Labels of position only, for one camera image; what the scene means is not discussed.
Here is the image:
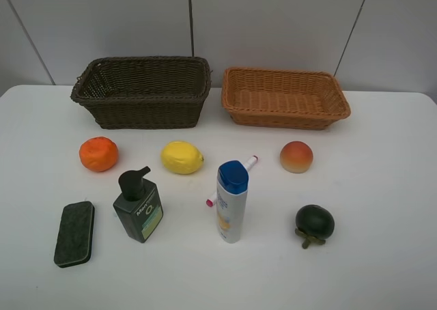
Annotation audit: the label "yellow lemon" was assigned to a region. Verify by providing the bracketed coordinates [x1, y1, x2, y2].
[160, 141, 204, 175]

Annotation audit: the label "white blue-capped shampoo bottle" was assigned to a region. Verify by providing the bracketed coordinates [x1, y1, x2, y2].
[216, 160, 249, 244]

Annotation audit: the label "white marker pink caps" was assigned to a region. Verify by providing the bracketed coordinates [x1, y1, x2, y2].
[206, 156, 259, 208]

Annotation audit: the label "red-orange peach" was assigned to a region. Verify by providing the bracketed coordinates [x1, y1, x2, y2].
[279, 141, 313, 173]

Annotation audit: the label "dark green pump bottle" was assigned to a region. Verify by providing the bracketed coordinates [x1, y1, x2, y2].
[113, 166, 163, 243]

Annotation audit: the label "orange tangerine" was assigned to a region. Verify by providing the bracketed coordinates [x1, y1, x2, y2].
[79, 137, 119, 172]

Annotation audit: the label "dark mangosteen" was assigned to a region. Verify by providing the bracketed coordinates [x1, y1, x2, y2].
[294, 204, 335, 249]

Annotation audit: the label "black felt whiteboard eraser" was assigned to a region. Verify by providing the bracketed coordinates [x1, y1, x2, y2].
[54, 201, 95, 268]

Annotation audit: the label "orange wicker basket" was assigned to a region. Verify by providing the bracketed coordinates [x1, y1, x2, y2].
[221, 67, 351, 130]

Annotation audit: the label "dark brown wicker basket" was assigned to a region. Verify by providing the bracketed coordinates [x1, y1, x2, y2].
[71, 56, 211, 130]

